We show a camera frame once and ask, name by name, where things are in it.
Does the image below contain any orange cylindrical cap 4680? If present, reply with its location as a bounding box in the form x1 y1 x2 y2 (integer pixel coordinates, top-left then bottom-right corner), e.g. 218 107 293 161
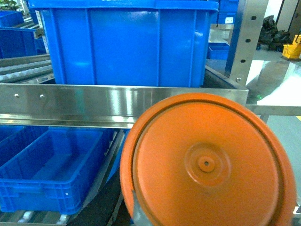
120 93 296 226

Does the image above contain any shallow blue plastic tray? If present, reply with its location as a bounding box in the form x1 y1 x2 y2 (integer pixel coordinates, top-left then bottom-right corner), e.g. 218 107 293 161
0 127 114 215

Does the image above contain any stainless steel flow rack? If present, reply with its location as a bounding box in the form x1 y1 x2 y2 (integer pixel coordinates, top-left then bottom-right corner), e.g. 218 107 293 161
0 0 268 226

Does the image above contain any large blue plastic crate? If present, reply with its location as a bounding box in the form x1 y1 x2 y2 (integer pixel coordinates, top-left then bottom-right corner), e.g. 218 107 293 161
29 0 219 88

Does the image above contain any yellow mop bucket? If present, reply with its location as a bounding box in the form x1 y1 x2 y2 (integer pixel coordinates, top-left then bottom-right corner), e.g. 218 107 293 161
282 34 301 60

